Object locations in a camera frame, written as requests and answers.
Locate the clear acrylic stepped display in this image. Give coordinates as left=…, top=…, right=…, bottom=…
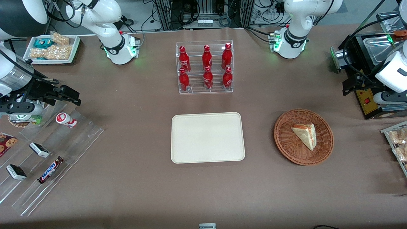
left=0, top=101, right=105, bottom=217

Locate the red cookie packet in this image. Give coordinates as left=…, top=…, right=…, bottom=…
left=0, top=133, right=18, bottom=157

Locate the steel warmer pan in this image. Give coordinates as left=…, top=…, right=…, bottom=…
left=365, top=36, right=399, bottom=66

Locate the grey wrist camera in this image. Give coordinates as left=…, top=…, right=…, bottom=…
left=0, top=102, right=44, bottom=123
left=373, top=91, right=407, bottom=106

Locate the small rice cracker bag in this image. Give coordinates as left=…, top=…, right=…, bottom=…
left=51, top=32, right=70, bottom=45

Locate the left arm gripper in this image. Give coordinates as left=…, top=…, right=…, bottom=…
left=342, top=76, right=384, bottom=96

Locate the dark brown board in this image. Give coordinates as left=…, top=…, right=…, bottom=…
left=24, top=40, right=84, bottom=66

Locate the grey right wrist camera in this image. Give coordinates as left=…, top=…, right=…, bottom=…
left=0, top=102, right=44, bottom=123

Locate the small white red yogurt bottle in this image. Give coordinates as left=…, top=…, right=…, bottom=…
left=55, top=112, right=78, bottom=128

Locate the black white snack bar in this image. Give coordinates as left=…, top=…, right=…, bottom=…
left=6, top=164, right=27, bottom=181
left=29, top=142, right=50, bottom=158

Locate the black yellow-panel food warmer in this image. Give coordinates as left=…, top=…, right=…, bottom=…
left=330, top=11, right=407, bottom=120

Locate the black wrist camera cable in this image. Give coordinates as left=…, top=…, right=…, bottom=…
left=343, top=17, right=401, bottom=85

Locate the clear bagged pastry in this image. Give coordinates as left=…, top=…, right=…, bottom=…
left=392, top=145, right=407, bottom=163
left=388, top=127, right=407, bottom=145

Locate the small wicker coaster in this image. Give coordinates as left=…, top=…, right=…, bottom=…
left=8, top=115, right=31, bottom=128

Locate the brown snickers bar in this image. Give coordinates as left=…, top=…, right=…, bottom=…
left=37, top=156, right=65, bottom=184

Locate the cream rectangular serving tray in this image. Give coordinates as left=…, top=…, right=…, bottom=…
left=171, top=112, right=246, bottom=164

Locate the clear acrylic bottle rack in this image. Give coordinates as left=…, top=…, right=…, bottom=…
left=176, top=40, right=234, bottom=94

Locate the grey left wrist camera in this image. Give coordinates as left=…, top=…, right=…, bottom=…
left=373, top=91, right=407, bottom=106

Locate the large rice cracker bag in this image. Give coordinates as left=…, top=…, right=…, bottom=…
left=30, top=47, right=48, bottom=59
left=46, top=45, right=73, bottom=60

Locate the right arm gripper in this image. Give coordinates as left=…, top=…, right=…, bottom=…
left=20, top=80, right=82, bottom=106

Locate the green white snack cup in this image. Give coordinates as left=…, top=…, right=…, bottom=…
left=13, top=114, right=43, bottom=125

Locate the triangular sandwich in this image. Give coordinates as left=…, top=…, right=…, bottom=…
left=291, top=123, right=317, bottom=151

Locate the white snack tray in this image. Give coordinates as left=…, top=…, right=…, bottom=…
left=23, top=35, right=80, bottom=65

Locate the teal snack packet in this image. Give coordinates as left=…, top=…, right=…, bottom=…
left=33, top=38, right=54, bottom=49

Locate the black equipment rack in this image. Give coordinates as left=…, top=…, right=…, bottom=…
left=152, top=0, right=255, bottom=31

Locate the red cola bottle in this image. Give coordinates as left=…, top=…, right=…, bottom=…
left=222, top=43, right=232, bottom=70
left=179, top=68, right=190, bottom=92
left=179, top=46, right=191, bottom=73
left=222, top=67, right=233, bottom=89
left=202, top=45, right=213, bottom=69
left=203, top=66, right=213, bottom=90

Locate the grey metal snack tray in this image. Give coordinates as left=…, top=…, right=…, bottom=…
left=380, top=121, right=407, bottom=178

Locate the round brown wicker basket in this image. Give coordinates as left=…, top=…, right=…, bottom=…
left=274, top=109, right=335, bottom=166

